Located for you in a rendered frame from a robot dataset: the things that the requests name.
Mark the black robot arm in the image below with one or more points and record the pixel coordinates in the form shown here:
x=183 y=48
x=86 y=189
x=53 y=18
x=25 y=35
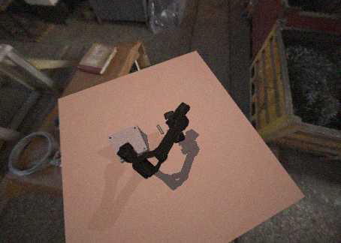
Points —
x=178 y=122

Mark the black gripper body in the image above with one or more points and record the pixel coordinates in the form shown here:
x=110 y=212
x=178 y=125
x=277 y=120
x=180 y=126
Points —
x=181 y=135

